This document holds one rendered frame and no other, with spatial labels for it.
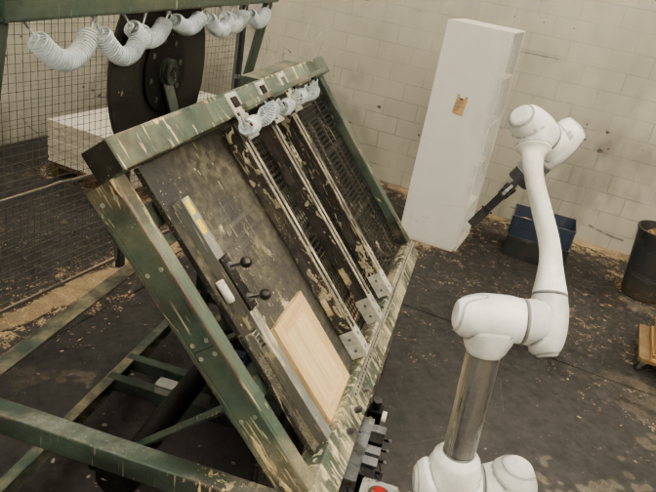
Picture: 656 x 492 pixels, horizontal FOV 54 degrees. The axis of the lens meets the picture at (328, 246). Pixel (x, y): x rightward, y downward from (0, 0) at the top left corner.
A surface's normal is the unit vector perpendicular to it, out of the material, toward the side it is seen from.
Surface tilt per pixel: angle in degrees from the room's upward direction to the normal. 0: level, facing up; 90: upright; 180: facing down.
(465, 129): 90
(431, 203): 90
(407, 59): 90
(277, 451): 90
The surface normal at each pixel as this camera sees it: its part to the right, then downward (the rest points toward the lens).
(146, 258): -0.25, 0.36
